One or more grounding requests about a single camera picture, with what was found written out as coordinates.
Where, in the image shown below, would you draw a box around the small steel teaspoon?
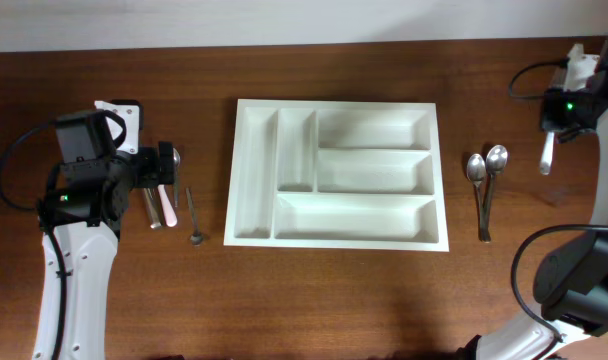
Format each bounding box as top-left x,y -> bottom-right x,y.
185,187 -> 204,246
173,148 -> 181,208

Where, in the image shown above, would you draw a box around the steel fork angled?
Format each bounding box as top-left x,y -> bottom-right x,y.
539,132 -> 556,176

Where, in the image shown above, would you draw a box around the small steel teaspoon lower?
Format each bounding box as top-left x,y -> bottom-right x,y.
185,187 -> 204,246

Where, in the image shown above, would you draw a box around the steel tablespoon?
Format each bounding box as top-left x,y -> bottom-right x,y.
466,153 -> 491,243
480,145 -> 508,243

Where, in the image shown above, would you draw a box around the small steel teaspoon upper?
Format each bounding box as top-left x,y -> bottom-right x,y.
173,148 -> 181,208

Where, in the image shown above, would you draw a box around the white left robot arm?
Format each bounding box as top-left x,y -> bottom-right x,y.
32,101 -> 175,359

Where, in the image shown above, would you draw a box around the pink plastic knife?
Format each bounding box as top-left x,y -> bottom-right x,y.
157,184 -> 178,227

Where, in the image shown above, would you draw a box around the white cutlery tray organizer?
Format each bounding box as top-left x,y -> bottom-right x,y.
224,99 -> 449,252

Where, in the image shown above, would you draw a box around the steel tongs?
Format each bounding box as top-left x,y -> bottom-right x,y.
142,188 -> 162,229

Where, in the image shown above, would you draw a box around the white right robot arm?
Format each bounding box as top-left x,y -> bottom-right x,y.
455,37 -> 608,360

